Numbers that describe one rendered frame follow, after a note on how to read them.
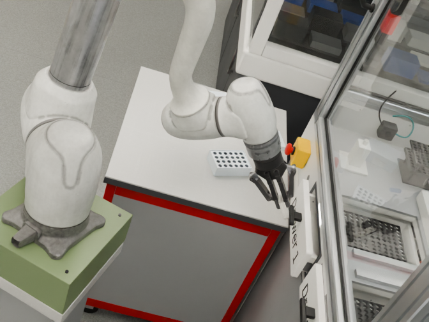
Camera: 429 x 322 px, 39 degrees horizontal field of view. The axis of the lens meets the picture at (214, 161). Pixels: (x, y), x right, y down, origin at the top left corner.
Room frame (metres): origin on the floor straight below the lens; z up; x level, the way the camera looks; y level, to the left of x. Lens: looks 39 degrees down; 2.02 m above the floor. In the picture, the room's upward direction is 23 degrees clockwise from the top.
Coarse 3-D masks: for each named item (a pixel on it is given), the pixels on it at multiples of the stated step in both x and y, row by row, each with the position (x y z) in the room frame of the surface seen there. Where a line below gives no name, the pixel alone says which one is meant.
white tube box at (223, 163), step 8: (216, 152) 1.54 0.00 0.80; (224, 152) 1.55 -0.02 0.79; (232, 152) 1.57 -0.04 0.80; (240, 152) 1.59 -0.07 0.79; (208, 160) 1.52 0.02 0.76; (216, 160) 1.50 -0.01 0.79; (224, 160) 1.51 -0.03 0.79; (232, 160) 1.53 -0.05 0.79; (240, 160) 1.54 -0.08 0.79; (248, 160) 1.56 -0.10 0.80; (216, 168) 1.46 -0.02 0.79; (224, 168) 1.48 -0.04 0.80; (232, 168) 1.49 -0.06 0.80; (240, 168) 1.51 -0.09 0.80; (248, 168) 1.52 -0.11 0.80
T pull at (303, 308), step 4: (300, 300) 0.99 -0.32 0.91; (304, 300) 0.99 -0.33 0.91; (300, 304) 0.98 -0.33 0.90; (304, 304) 0.98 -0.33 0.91; (300, 308) 0.97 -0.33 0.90; (304, 308) 0.97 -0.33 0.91; (308, 308) 0.97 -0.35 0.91; (312, 308) 0.98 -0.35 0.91; (300, 312) 0.96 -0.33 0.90; (304, 312) 0.95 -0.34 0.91; (308, 312) 0.96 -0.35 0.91; (312, 312) 0.96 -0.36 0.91; (300, 316) 0.95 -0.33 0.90; (304, 316) 0.94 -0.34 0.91; (308, 316) 0.95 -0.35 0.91; (312, 316) 0.95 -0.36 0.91; (300, 320) 0.94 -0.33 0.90; (304, 320) 0.93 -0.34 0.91
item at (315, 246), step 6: (312, 198) 1.39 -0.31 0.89; (312, 204) 1.39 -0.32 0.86; (312, 210) 1.40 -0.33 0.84; (312, 216) 1.38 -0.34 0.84; (312, 222) 1.35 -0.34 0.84; (312, 228) 1.33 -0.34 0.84; (312, 234) 1.30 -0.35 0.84; (312, 240) 1.28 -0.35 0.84; (318, 240) 1.29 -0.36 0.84; (312, 246) 1.26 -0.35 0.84; (318, 246) 1.27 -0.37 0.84; (318, 252) 1.24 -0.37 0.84; (312, 258) 1.15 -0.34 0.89; (306, 264) 1.15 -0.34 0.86; (306, 270) 1.15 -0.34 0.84
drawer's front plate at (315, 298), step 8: (320, 264) 1.11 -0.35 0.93; (312, 272) 1.09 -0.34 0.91; (320, 272) 1.08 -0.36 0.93; (304, 280) 1.10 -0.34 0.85; (312, 280) 1.07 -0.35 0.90; (320, 280) 1.05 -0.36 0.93; (312, 288) 1.05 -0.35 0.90; (320, 288) 1.03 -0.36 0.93; (312, 296) 1.02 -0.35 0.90; (320, 296) 1.01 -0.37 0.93; (312, 304) 1.00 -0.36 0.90; (320, 304) 0.98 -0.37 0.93; (320, 312) 0.96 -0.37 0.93; (312, 320) 0.96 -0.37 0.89; (320, 320) 0.94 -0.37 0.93
